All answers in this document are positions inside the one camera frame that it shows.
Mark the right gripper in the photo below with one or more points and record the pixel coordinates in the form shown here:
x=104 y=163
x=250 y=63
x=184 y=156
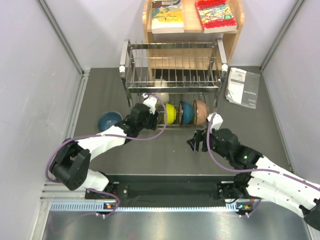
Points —
x=199 y=135

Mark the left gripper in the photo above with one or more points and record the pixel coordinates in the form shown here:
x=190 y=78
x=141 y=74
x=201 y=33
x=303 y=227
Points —
x=154 y=120

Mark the lime green bowl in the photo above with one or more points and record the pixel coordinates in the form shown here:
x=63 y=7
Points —
x=171 y=113

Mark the small teal blue bowl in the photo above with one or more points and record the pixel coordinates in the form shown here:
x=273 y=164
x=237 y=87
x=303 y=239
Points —
x=185 y=113

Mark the pink speckled bowl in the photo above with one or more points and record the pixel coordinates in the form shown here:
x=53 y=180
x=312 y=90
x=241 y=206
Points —
x=201 y=111

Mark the large blue ceramic bowl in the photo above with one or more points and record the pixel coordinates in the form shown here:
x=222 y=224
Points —
x=108 y=119

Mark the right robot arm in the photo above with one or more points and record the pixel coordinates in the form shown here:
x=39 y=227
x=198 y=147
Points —
x=259 y=177

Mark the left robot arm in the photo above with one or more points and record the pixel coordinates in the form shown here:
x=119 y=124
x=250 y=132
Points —
x=70 y=165

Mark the steel two-tier dish rack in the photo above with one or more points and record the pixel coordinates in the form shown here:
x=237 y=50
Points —
x=133 y=70

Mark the cream ceramic bowl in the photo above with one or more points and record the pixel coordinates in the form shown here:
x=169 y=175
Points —
x=163 y=96

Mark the wooden shelf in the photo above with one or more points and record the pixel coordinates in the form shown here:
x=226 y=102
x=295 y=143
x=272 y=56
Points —
x=190 y=25

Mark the grey booklet in plastic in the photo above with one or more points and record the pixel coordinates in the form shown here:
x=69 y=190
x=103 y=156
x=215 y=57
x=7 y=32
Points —
x=242 y=87

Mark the yellow cover book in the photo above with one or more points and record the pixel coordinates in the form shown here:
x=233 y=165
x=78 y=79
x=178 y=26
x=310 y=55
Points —
x=167 y=17

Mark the red cover book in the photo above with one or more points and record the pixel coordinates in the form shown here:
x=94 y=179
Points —
x=215 y=16

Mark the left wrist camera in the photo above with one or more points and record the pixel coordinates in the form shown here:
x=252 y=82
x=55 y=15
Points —
x=150 y=100

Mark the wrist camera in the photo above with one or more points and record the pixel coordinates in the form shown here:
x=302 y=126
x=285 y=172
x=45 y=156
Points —
x=214 y=121
x=150 y=100

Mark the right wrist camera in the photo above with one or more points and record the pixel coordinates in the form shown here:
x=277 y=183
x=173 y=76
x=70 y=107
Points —
x=214 y=121

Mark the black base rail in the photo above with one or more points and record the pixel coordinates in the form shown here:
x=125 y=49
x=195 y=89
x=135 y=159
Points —
x=174 y=191

